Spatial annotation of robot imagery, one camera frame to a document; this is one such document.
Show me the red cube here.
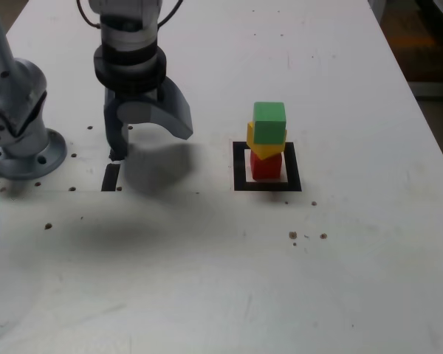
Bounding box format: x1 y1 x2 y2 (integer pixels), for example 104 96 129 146
249 153 283 181

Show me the black tape square outline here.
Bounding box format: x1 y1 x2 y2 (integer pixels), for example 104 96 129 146
232 141 303 192

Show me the brown wooden shelf unit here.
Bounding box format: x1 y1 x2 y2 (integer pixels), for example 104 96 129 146
367 0 443 97

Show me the green cube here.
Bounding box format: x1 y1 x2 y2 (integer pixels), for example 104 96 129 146
252 102 287 146

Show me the yellow cube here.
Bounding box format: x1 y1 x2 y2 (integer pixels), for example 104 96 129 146
246 121 287 161

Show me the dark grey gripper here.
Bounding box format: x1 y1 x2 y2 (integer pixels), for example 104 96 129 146
102 78 194 162

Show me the black tape strip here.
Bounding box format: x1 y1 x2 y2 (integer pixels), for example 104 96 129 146
100 159 122 192

